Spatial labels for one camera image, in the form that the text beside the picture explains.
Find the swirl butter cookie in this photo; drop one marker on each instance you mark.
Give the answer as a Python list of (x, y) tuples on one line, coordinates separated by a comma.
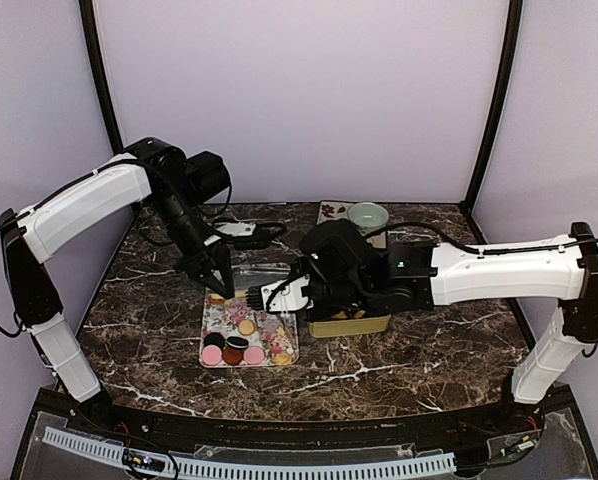
[(282, 359)]

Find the square floral plate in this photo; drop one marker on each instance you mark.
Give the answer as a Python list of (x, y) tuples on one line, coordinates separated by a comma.
[(332, 210)]

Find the brown chocolate cookie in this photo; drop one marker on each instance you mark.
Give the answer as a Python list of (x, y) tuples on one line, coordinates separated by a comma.
[(232, 356)]

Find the white slotted cable duct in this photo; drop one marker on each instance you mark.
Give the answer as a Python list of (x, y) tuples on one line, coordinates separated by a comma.
[(180, 466)]

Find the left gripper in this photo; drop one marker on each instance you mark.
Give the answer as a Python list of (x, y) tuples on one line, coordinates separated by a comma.
[(203, 262)]

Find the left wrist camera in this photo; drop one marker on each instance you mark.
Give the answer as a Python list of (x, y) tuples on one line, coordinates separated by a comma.
[(243, 235)]

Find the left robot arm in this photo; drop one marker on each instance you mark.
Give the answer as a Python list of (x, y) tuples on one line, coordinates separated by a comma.
[(149, 170)]

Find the gold cookie tin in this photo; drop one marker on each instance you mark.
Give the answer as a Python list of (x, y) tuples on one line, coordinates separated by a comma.
[(347, 323)]

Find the floral cookie tray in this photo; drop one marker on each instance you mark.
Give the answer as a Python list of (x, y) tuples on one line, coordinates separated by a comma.
[(274, 333)]

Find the black sandwich cookie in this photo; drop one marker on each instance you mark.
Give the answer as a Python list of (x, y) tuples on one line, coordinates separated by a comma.
[(214, 339), (237, 343)]

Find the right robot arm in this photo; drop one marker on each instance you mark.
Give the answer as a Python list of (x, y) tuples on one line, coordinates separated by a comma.
[(345, 271)]

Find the light green ceramic bowl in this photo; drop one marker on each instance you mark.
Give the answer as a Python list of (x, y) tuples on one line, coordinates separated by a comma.
[(368, 217)]

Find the silver tin lid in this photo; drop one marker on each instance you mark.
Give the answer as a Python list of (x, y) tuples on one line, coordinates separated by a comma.
[(246, 276)]

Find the pink sandwich cookie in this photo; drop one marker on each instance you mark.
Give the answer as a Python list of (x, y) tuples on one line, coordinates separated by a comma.
[(254, 355), (211, 355)]

